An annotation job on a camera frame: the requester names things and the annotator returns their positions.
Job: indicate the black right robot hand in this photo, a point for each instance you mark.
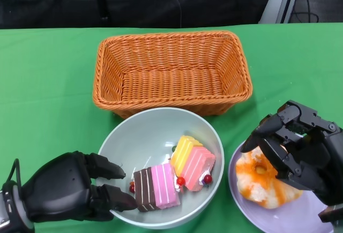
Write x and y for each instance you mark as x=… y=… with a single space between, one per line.
x=327 y=163

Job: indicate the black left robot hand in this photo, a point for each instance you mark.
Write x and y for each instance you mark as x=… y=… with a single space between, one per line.
x=59 y=190

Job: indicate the grey green bowl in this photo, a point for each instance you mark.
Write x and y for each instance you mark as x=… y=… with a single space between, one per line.
x=144 y=136

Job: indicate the white round plate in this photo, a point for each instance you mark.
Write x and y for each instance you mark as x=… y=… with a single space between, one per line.
x=294 y=217

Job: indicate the brown pink layered cake slice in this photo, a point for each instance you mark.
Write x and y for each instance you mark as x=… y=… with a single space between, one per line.
x=160 y=187

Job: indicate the yellow pink layered cake slice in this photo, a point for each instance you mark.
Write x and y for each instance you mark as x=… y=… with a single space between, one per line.
x=193 y=168

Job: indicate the orange wicker basket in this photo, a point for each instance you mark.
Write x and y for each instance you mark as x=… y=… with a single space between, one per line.
x=171 y=64

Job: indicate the black backdrop curtain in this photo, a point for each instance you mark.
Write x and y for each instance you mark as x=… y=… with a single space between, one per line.
x=53 y=0

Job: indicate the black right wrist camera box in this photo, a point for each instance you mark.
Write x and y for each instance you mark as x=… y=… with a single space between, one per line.
x=332 y=214

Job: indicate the aluminium frame stand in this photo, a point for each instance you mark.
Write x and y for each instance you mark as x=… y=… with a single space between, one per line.
x=280 y=0

